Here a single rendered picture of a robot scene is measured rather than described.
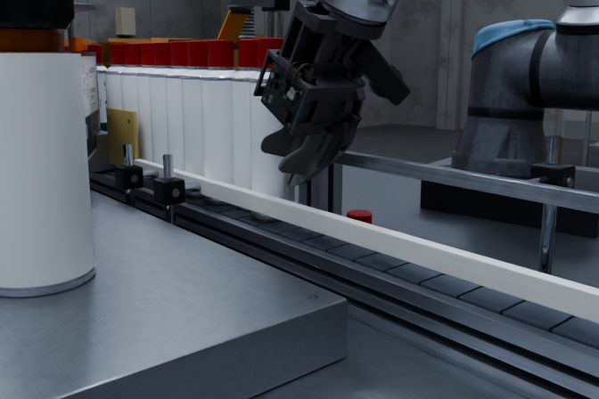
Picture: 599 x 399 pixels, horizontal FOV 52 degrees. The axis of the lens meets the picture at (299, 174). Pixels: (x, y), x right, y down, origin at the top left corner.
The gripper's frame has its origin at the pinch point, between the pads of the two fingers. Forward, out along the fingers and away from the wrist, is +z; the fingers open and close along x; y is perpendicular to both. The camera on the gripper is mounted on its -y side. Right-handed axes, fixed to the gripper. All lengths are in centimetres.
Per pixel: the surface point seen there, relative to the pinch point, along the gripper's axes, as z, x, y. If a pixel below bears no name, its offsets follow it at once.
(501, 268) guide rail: -12.5, 25.9, 4.9
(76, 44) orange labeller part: 9.4, -46.3, 7.7
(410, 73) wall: 299, -497, -708
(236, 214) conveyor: 8.4, -3.7, 3.6
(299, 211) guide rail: -0.8, 6.1, 4.8
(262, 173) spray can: 1.3, -2.5, 3.1
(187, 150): 8.7, -16.8, 3.4
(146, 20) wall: 415, -875, -458
